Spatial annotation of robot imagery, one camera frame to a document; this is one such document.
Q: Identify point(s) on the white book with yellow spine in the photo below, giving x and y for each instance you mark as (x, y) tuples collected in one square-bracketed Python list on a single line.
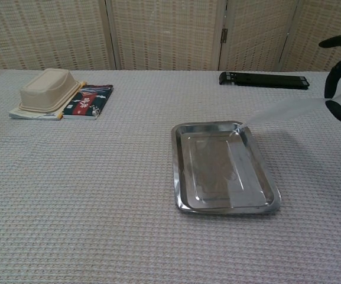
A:
[(25, 114)]

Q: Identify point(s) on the white waffle weave tablecloth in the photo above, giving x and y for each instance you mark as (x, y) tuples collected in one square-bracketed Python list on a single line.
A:
[(99, 192)]

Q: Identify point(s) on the brass screen hinge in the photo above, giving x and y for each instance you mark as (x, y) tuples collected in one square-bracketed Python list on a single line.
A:
[(224, 35)]

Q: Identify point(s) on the beige plastic food container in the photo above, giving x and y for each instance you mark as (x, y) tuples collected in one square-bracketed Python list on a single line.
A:
[(47, 88)]

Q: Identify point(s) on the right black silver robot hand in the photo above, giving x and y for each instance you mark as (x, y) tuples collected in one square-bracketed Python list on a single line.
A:
[(334, 78)]

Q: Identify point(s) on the black folding stand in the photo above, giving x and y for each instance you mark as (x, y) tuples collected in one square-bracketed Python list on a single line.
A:
[(264, 80)]

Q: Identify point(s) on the woven bamboo screen panel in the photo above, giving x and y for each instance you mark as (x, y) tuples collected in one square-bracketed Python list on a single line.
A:
[(167, 32), (256, 32), (46, 32), (312, 29)]

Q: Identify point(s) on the dark patterned Japanese book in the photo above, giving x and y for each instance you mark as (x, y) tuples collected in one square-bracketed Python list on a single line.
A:
[(87, 102)]

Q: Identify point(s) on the stainless steel tray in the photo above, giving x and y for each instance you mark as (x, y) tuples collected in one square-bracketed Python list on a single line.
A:
[(217, 171)]

